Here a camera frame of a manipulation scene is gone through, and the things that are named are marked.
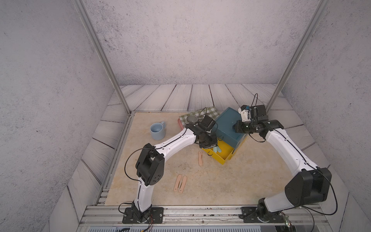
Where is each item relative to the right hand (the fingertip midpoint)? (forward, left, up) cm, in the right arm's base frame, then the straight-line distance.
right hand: (233, 128), depth 84 cm
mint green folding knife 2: (-10, +11, -7) cm, 16 cm away
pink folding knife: (-10, +19, -21) cm, 30 cm away
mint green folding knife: (-7, +8, -12) cm, 16 cm away
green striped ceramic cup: (+22, +24, -16) cm, 37 cm away
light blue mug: (+10, +48, -14) cm, 51 cm away
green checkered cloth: (+32, +9, -18) cm, 38 cm away
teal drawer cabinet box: (-4, +5, +1) cm, 7 cm away
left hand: (-9, +8, -6) cm, 13 cm away
